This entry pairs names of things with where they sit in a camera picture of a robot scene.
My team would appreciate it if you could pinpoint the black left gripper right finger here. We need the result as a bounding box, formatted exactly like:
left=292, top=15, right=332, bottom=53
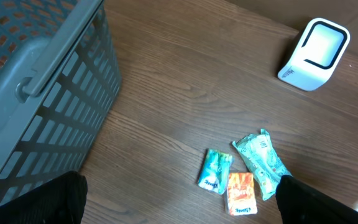
left=275, top=175, right=358, bottom=224

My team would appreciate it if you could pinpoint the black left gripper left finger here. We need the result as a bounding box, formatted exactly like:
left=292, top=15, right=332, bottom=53
left=0, top=171, right=88, bottom=224

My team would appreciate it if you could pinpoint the orange tissue packet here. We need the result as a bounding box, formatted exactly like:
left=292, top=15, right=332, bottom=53
left=226, top=172, right=257, bottom=216

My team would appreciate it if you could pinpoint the teal wet wipes pack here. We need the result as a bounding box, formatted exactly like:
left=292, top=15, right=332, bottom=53
left=232, top=129, right=291, bottom=201

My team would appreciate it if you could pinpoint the green blue tissue packet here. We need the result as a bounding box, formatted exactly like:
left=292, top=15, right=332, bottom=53
left=198, top=149, right=234, bottom=195

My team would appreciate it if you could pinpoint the white barcode scanner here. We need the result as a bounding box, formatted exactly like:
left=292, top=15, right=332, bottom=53
left=278, top=17, right=351, bottom=91

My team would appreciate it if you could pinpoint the grey plastic shopping basket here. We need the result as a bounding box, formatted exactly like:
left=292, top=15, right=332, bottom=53
left=0, top=0, right=121, bottom=206

